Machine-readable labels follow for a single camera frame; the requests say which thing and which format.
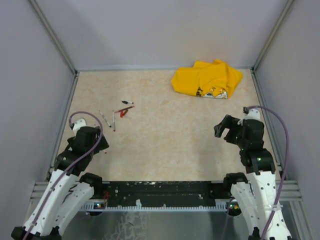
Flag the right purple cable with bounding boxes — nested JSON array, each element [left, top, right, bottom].
[[224, 105, 290, 240]]

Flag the white pen red tip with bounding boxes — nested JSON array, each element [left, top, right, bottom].
[[112, 110, 116, 132]]

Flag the purple cable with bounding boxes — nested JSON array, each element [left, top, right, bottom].
[[224, 105, 290, 240], [23, 111, 104, 237]]

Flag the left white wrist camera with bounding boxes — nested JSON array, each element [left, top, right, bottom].
[[70, 118, 87, 131]]

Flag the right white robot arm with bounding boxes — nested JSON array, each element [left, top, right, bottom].
[[214, 109, 293, 240]]

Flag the white slotted cable duct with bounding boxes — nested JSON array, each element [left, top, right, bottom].
[[81, 201, 242, 213]]

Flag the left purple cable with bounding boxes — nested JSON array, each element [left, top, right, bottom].
[[23, 111, 104, 237]]

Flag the dark red pen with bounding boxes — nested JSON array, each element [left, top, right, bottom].
[[114, 105, 135, 113]]

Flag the red pen cap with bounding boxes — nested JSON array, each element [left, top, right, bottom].
[[120, 109, 129, 118]]

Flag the black capped marker pen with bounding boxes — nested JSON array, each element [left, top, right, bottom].
[[121, 100, 134, 105]]

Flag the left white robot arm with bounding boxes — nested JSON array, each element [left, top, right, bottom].
[[11, 126, 109, 240]]

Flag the yellow folded t-shirt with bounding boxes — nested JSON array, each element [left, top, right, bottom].
[[171, 59, 243, 99]]

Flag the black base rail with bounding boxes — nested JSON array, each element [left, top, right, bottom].
[[90, 181, 232, 208]]

